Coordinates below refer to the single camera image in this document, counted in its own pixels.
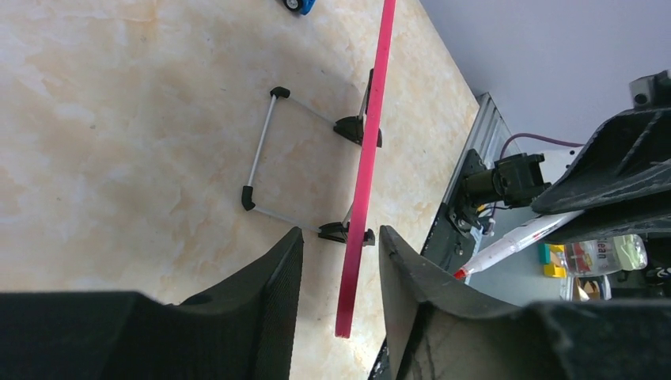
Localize yellow teal toy blocks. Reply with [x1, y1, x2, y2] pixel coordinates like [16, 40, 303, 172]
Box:
[538, 244, 567, 279]

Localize red white marker pen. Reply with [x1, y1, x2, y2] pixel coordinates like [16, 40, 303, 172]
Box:
[453, 211, 584, 280]

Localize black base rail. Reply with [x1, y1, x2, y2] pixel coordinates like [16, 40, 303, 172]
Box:
[366, 148, 488, 380]

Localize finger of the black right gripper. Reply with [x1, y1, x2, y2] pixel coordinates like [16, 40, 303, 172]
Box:
[544, 209, 670, 244]
[531, 107, 670, 215]

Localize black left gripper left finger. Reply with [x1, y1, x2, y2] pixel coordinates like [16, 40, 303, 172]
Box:
[1, 227, 304, 379]

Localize pink framed whiteboard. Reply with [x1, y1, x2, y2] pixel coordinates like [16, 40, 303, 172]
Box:
[335, 0, 396, 339]

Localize black whiteboard clip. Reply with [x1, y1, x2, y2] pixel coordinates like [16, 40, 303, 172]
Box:
[333, 116, 364, 146]
[317, 222, 376, 247]

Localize clear plastic bottle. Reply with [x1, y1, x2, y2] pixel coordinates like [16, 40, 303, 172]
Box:
[564, 234, 648, 277]

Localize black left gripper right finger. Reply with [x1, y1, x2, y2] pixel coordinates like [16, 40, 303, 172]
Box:
[378, 226, 670, 379]

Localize grey wire whiteboard stand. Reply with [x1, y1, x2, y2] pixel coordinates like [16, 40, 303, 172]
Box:
[241, 86, 369, 234]

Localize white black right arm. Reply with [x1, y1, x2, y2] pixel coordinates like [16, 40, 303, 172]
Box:
[461, 107, 670, 243]

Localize blue whiteboard eraser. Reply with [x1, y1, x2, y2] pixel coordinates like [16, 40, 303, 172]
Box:
[282, 0, 315, 16]

